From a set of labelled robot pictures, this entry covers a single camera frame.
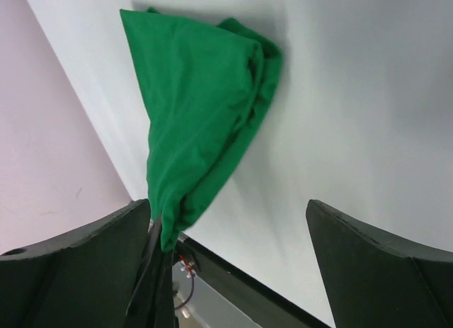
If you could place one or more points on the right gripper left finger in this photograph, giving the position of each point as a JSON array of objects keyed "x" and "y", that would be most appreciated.
[{"x": 108, "y": 273}]

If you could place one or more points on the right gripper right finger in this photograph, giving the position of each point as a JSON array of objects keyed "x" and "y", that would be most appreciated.
[{"x": 374, "y": 278}]

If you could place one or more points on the green t shirt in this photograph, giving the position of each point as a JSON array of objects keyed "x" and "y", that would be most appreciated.
[{"x": 206, "y": 89}]

